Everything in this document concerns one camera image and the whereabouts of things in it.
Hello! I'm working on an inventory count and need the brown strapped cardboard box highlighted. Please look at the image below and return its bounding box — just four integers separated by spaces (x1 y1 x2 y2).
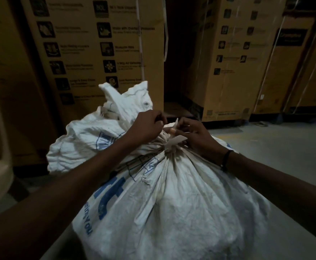
285 16 316 111

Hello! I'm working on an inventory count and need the person's right hand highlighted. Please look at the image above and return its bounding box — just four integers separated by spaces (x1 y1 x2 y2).
174 117 233 160

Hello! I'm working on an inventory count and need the cardboard box with dark label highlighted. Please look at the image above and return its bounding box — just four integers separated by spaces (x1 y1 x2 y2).
253 0 316 114

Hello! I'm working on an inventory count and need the short white tie strip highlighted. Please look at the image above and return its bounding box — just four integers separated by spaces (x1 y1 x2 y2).
163 117 188 153

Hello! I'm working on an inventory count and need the black wrist band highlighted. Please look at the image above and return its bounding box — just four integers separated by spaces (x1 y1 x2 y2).
220 149 234 172

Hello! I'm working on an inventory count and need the icon printed cardboard box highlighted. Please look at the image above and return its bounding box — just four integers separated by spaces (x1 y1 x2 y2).
20 0 166 127

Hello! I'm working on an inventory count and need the person's left forearm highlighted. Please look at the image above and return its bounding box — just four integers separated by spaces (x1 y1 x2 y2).
0 132 137 260

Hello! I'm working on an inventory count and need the cardboard box with small icons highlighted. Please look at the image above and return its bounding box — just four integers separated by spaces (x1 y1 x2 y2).
186 0 287 122

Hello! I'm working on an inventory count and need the person's right forearm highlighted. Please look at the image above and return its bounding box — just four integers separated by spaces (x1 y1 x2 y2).
223 151 316 250

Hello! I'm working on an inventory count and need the person's left hand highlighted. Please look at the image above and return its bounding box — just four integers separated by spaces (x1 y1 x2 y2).
124 109 168 147

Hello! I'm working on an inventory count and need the white woven sack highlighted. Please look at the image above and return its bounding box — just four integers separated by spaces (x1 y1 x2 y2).
46 80 271 260

